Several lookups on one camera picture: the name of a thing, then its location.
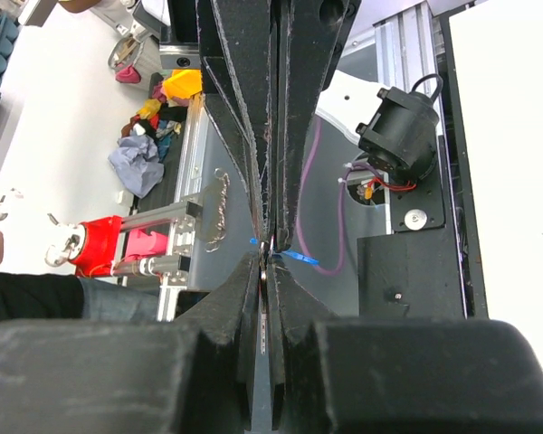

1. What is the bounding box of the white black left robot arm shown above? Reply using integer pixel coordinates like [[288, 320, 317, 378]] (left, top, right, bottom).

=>
[[195, 1, 442, 251]]

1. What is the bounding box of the pile of coloured cloths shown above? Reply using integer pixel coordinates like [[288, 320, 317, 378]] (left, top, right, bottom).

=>
[[108, 70, 203, 199]]

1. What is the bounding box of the person in dark clothes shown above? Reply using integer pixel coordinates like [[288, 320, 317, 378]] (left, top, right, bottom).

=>
[[0, 232, 158, 323]]

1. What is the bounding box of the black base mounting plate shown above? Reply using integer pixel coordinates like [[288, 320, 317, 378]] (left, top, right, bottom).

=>
[[357, 139, 488, 318]]

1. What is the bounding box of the aluminium frame rail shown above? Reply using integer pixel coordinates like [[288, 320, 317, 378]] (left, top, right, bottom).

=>
[[157, 93, 209, 321]]

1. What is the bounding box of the red clamp fixture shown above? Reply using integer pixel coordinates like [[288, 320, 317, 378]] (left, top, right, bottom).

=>
[[44, 215, 191, 279]]

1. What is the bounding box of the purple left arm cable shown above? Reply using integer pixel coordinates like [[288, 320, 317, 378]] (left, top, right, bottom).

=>
[[296, 115, 379, 277]]

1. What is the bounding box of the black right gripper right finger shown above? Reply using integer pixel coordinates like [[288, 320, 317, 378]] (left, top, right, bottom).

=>
[[267, 261, 543, 433]]

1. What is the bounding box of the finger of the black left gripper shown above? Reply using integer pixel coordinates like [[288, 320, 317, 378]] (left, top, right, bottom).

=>
[[196, 1, 275, 240], [275, 1, 361, 251]]

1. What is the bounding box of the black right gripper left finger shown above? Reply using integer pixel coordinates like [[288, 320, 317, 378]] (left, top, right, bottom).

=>
[[0, 252, 259, 433]]

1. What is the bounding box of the blue key tag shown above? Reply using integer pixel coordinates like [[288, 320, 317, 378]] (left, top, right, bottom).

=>
[[250, 238, 319, 266]]

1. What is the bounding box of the silver key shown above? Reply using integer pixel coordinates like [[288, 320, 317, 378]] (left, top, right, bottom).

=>
[[259, 267, 268, 354]]

